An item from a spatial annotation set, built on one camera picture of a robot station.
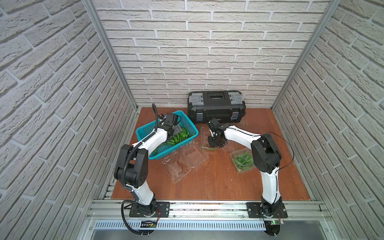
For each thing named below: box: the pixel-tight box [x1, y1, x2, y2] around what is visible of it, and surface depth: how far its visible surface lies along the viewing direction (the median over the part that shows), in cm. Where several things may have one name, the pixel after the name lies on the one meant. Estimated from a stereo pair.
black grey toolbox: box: [187, 90, 246, 124], surface depth 102 cm
